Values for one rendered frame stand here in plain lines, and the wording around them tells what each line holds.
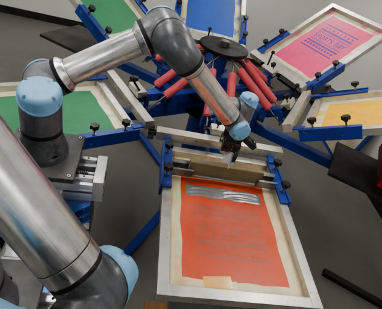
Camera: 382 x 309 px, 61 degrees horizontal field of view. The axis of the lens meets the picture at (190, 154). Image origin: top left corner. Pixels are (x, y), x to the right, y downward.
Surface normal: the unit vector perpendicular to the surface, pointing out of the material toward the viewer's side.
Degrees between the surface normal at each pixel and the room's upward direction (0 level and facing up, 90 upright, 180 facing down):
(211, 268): 0
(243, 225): 0
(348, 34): 32
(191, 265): 0
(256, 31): 90
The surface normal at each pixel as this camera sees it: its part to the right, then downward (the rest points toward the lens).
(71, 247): 0.80, -0.18
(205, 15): 0.21, -0.32
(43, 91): 0.26, -0.67
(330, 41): -0.25, -0.55
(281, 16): 0.03, 0.62
